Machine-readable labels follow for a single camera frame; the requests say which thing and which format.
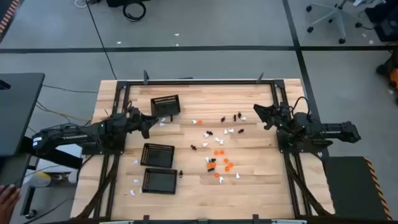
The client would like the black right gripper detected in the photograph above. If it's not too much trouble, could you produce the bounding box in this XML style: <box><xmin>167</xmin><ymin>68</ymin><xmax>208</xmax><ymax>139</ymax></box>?
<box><xmin>252</xmin><ymin>101</ymin><xmax>295</xmax><ymax>131</ymax></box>

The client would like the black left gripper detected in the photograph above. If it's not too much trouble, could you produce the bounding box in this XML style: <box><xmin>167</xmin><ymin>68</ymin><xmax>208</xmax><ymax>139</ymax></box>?
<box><xmin>124</xmin><ymin>106</ymin><xmax>160</xmax><ymax>140</ymax></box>

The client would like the black slotted plastic basket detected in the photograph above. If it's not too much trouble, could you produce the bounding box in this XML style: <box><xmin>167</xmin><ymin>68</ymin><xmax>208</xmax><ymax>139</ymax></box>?
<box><xmin>150</xmin><ymin>95</ymin><xmax>182</xmax><ymax>118</ymax></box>
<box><xmin>141</xmin><ymin>167</ymin><xmax>178</xmax><ymax>195</ymax></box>
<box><xmin>140</xmin><ymin>142</ymin><xmax>175</xmax><ymax>169</ymax></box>

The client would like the black desk leg beam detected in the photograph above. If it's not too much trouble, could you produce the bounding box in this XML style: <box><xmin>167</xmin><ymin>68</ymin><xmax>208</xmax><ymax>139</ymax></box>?
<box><xmin>18</xmin><ymin>145</ymin><xmax>84</xmax><ymax>170</ymax></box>

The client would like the black hazard-striped floor mat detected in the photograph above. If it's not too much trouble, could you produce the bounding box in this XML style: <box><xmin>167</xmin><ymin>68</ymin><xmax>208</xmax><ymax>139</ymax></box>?
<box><xmin>321</xmin><ymin>156</ymin><xmax>393</xmax><ymax>221</ymax></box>

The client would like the yellow white round roll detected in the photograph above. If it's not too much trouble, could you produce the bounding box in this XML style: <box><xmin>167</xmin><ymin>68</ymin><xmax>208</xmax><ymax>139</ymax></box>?
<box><xmin>30</xmin><ymin>172</ymin><xmax>52</xmax><ymax>188</ymax></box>

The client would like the grey office chair base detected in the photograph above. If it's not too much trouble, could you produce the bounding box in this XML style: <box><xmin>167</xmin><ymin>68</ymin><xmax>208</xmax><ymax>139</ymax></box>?
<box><xmin>306</xmin><ymin>0</ymin><xmax>363</xmax><ymax>44</ymax></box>

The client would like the black floor device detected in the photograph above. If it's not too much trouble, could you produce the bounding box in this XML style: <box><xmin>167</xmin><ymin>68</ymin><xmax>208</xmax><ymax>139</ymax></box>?
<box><xmin>106</xmin><ymin>0</ymin><xmax>150</xmax><ymax>7</ymax></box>

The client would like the black desk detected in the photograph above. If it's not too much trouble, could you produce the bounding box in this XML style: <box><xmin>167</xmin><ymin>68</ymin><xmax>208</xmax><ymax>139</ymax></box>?
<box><xmin>0</xmin><ymin>73</ymin><xmax>46</xmax><ymax>158</ymax></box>

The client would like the black and orange machine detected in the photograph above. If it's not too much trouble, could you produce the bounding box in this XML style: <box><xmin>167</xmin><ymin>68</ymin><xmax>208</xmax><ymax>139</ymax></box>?
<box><xmin>375</xmin><ymin>46</ymin><xmax>398</xmax><ymax>105</ymax></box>

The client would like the black equipment box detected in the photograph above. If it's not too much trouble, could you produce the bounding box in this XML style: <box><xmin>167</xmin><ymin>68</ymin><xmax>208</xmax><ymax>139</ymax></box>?
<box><xmin>364</xmin><ymin>0</ymin><xmax>398</xmax><ymax>43</ymax></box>

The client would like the person's hand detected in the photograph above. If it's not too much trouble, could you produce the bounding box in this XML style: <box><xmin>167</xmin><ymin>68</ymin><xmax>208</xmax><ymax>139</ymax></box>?
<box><xmin>0</xmin><ymin>184</ymin><xmax>21</xmax><ymax>224</ymax></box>

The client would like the hazard-striped floor strip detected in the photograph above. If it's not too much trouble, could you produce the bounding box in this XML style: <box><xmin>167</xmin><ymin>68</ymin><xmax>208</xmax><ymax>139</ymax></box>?
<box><xmin>0</xmin><ymin>0</ymin><xmax>21</xmax><ymax>43</ymax></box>

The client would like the black aluminium table frame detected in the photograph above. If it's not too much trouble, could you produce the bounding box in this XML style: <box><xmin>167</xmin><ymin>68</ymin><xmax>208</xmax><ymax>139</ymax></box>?
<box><xmin>74</xmin><ymin>79</ymin><xmax>335</xmax><ymax>224</ymax></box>

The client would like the thin black floor cable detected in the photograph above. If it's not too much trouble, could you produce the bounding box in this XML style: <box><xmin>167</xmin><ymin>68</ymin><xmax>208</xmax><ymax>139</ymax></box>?
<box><xmin>42</xmin><ymin>84</ymin><xmax>99</xmax><ymax>94</ymax></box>

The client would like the long black floor cable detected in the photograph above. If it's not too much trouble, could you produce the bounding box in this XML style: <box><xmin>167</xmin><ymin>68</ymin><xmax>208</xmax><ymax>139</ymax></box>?
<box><xmin>85</xmin><ymin>0</ymin><xmax>118</xmax><ymax>80</ymax></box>

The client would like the coiled black cable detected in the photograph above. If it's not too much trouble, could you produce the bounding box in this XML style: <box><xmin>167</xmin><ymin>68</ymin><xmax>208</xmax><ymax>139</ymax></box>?
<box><xmin>122</xmin><ymin>1</ymin><xmax>147</xmax><ymax>22</ymax></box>

